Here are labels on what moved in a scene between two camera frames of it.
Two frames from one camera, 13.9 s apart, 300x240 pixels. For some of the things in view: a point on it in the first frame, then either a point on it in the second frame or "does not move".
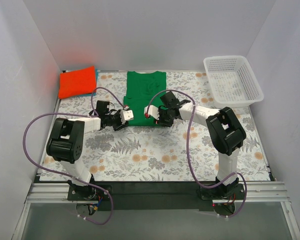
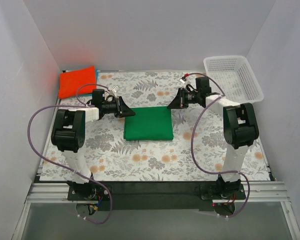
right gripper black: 161,117 to 180,98
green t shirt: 144,89 to 149,123
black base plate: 156,195 does not move
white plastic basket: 231,81 does not move
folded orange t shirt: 77,82 does not move
